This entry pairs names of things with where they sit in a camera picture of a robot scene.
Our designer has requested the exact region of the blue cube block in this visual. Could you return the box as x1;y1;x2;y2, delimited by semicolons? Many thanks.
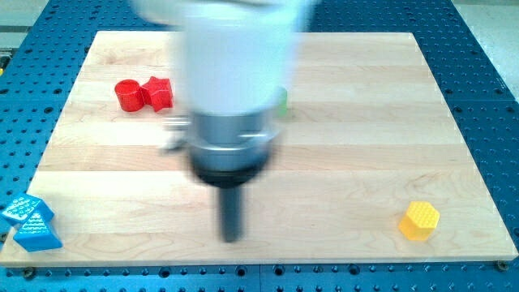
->
1;193;54;228

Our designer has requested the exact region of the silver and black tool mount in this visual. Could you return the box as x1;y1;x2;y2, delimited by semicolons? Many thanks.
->
164;107;279;188

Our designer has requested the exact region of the green block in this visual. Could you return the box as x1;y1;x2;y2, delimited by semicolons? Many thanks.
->
277;87;288;117

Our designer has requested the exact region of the wooden board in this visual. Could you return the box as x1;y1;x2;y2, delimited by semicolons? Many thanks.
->
1;31;517;267

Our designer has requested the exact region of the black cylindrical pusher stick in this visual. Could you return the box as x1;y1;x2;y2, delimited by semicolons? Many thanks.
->
218;187;242;243

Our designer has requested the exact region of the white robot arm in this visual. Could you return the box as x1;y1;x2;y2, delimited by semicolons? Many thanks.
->
132;0;313;243

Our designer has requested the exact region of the red cylinder block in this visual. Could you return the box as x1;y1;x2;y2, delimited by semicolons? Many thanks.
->
114;79;144;112

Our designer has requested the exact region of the blue triangle block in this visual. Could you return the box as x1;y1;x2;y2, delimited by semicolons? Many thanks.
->
13;212;62;252

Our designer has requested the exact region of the red star block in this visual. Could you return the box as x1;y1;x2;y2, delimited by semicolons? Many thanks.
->
140;76;174;112

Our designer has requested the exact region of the blue perforated table plate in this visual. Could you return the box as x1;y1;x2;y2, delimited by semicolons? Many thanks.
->
1;0;518;291

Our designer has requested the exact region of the yellow hexagon block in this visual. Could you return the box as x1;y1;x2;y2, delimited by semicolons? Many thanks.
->
398;201;440;241

